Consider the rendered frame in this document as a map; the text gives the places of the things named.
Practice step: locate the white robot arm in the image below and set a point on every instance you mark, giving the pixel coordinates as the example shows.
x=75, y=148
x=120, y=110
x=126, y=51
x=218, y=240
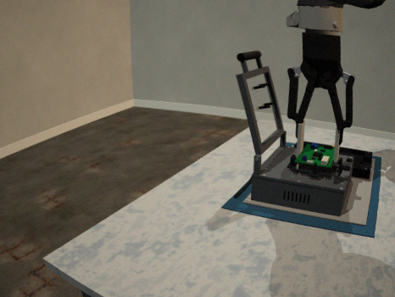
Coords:
x=324, y=16

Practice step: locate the green circuit board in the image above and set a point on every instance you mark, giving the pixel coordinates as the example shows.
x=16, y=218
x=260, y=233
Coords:
x=315, y=154

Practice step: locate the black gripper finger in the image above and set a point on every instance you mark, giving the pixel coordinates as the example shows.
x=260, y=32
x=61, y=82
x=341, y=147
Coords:
x=294, y=74
x=348, y=80

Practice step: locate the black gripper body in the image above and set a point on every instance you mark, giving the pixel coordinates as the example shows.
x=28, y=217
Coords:
x=327, y=50

